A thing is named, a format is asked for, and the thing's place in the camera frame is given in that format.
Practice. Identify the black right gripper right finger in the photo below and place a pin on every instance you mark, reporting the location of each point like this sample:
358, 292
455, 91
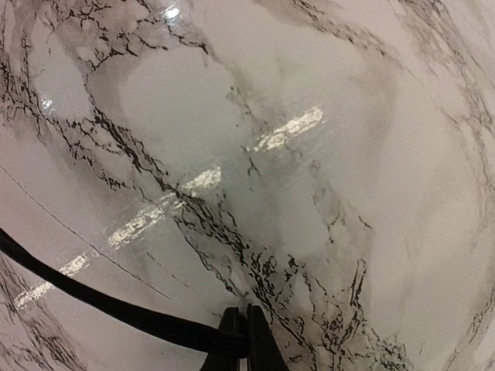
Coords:
263, 351

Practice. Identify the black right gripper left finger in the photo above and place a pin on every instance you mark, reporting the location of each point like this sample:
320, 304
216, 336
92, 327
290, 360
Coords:
225, 355

